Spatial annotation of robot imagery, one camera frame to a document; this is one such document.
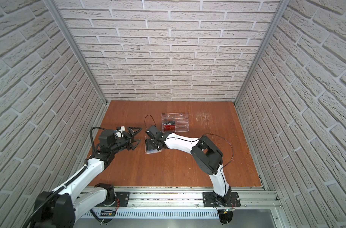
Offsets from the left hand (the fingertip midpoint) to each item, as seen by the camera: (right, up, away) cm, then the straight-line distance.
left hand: (144, 131), depth 79 cm
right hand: (+3, -10, +11) cm, 15 cm away
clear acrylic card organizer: (+22, +6, +24) cm, 33 cm away
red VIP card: (+13, +1, +21) cm, 25 cm away
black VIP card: (+13, +4, +21) cm, 25 cm away
